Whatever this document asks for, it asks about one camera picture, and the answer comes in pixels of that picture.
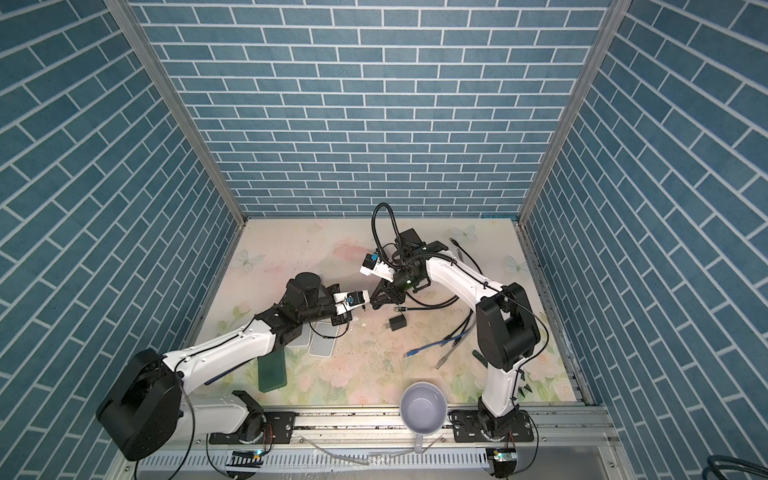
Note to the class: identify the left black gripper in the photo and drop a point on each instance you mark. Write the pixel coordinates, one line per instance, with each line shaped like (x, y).
(341, 320)

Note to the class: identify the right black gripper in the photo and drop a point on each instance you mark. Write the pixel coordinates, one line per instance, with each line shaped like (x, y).
(389, 289)

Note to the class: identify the black power adapter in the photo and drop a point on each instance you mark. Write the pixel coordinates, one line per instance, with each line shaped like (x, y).
(398, 321)

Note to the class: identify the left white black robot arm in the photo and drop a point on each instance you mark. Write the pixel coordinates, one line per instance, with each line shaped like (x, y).
(149, 403)

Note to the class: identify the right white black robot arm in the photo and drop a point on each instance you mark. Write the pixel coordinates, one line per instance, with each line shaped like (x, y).
(507, 331)

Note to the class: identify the lavender mug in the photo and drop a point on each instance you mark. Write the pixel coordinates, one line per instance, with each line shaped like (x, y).
(423, 409)

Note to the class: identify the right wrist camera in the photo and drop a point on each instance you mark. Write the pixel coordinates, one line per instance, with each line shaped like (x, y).
(374, 265)

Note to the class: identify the green network switch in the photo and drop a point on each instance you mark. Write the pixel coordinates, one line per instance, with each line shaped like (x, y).
(272, 371)

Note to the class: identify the green handled pliers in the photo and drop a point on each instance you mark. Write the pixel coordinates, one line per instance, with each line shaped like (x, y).
(478, 356)

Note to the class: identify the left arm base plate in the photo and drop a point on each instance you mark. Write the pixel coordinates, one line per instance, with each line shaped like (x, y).
(276, 428)

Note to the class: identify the aluminium frame rail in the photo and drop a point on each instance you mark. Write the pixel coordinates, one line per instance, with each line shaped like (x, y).
(571, 442)

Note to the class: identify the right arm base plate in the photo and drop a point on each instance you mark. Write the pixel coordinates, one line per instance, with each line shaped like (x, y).
(474, 426)

